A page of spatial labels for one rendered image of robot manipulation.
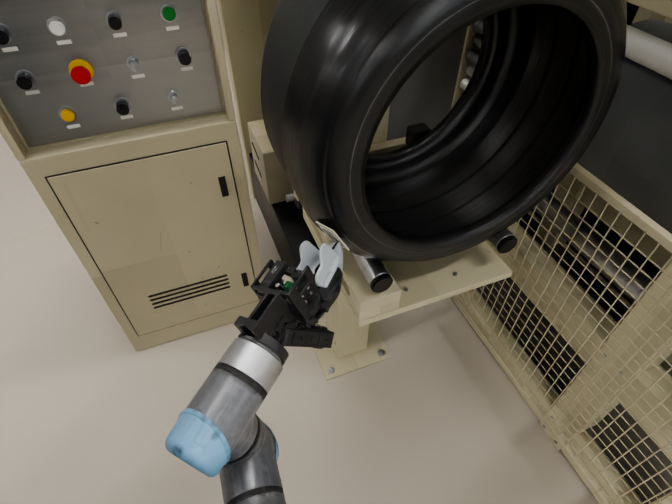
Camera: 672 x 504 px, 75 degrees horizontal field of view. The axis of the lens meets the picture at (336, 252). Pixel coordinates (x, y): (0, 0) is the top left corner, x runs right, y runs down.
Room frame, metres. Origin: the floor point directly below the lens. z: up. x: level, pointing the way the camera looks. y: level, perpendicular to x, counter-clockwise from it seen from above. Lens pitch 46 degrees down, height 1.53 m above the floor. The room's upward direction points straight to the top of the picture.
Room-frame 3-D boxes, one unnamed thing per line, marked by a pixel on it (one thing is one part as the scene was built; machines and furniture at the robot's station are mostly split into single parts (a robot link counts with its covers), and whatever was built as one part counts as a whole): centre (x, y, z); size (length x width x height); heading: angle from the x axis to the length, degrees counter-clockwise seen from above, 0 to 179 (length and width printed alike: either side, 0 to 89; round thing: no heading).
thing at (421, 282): (0.74, -0.15, 0.80); 0.37 x 0.36 x 0.02; 111
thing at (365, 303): (0.69, -0.02, 0.83); 0.36 x 0.09 x 0.06; 21
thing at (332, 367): (0.97, -0.04, 0.01); 0.27 x 0.27 x 0.02; 21
